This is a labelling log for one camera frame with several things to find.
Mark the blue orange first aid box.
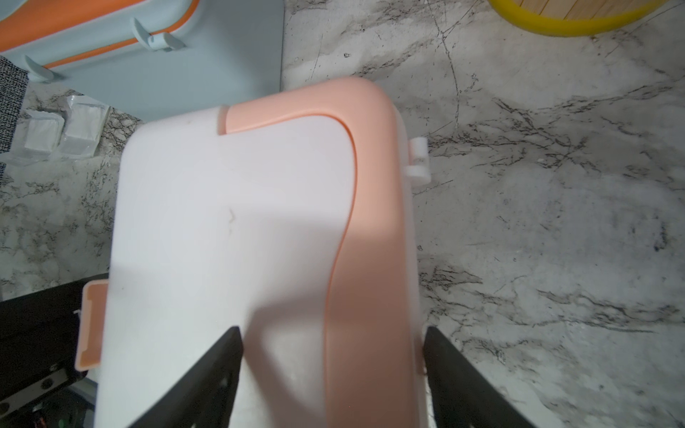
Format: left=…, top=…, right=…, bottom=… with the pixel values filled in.
left=1, top=0, right=285, bottom=121

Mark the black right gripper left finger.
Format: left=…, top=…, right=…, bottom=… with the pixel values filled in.
left=132, top=326, right=244, bottom=427

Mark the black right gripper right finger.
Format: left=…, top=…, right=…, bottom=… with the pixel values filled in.
left=423, top=326, right=533, bottom=428

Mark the yellow bamboo steamer basket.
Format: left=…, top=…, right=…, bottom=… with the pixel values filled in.
left=490, top=0, right=667, bottom=37

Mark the white gauze packet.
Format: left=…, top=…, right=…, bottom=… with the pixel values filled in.
left=57, top=96, right=110, bottom=160
left=11, top=110, right=65, bottom=162

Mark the aluminium front rail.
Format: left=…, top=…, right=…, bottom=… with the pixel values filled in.
left=1, top=274, right=108, bottom=427

